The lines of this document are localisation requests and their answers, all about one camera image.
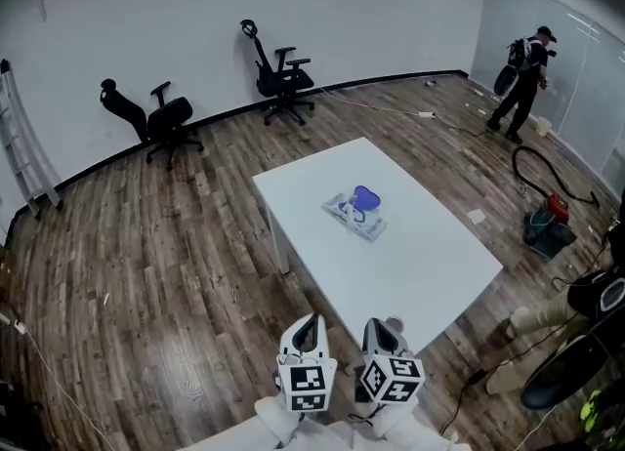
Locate person's left forearm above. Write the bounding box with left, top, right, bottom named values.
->
left=178, top=392, right=307, bottom=451

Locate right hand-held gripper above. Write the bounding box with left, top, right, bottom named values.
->
left=359, top=317, right=426, bottom=404

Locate upright black office chair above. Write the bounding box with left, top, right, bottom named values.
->
left=238, top=19, right=316, bottom=127

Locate white floor cable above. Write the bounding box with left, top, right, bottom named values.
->
left=12, top=319, right=118, bottom=451

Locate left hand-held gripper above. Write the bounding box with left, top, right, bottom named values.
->
left=275, top=313, right=338, bottom=414

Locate reclined black office chair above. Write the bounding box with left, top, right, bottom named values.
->
left=99, top=78, right=205, bottom=172

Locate black vacuum hose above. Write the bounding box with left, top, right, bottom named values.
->
left=511, top=144, right=602, bottom=207

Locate neon yellow item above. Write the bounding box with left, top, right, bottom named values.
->
left=580, top=389, right=604, bottom=429

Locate white table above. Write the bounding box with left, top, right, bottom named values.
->
left=251, top=136, right=504, bottom=357

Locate aluminium ladder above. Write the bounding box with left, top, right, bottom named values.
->
left=0, top=58, right=63, bottom=220

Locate person's right forearm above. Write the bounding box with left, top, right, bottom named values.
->
left=351, top=392, right=473, bottom=451

